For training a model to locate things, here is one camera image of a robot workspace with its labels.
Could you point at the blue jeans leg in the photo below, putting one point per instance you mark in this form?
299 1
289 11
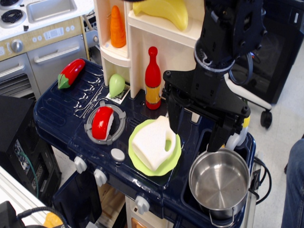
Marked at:
293 214

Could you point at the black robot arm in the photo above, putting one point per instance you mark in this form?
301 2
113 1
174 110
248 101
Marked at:
231 29

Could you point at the stainless steel pot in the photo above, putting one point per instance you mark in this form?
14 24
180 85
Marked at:
219 182

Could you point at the grey left stove knob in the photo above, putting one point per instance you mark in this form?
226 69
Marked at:
80 164

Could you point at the red toy ketchup bottle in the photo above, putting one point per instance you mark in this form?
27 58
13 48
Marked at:
153 81

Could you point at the grey middle stove knob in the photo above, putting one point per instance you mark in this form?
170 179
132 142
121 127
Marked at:
100 177

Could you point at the light green plastic plate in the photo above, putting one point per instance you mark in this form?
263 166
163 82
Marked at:
165 167

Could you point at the red toy eggplant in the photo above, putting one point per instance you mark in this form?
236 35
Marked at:
68 75

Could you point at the grey stove knob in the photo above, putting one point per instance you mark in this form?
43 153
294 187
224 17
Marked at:
100 177
80 164
142 204

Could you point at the black computer case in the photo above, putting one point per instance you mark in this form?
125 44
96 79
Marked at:
23 153

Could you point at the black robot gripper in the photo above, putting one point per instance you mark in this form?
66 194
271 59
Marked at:
205 92

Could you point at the green toy pear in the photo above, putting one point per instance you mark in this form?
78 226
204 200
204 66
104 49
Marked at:
116 85

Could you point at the red and white toy sushi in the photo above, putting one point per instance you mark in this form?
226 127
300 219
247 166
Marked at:
102 123

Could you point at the orange toy carrot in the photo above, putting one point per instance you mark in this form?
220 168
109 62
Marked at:
117 28

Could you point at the white yellow toy faucet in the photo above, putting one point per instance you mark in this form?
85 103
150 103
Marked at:
238 138

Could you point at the grey right stove knob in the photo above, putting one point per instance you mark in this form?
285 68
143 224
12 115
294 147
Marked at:
142 204

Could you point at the white toy detergent jug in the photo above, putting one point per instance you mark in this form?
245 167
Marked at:
154 143

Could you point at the black office chair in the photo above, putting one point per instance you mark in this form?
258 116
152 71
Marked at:
284 21

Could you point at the grey toy stove burner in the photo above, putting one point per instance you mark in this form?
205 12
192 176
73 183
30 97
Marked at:
117 128

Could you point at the wooden grey toy kitchen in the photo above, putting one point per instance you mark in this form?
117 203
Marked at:
38 38

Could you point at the cream toy kitchen shelf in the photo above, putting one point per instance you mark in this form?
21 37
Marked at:
175 47

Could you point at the dark blue toy kitchen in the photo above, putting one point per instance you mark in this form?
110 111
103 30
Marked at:
61 115

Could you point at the grey round button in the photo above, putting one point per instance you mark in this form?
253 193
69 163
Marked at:
118 155

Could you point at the yellow toy banana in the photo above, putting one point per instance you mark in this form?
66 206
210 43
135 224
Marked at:
173 10

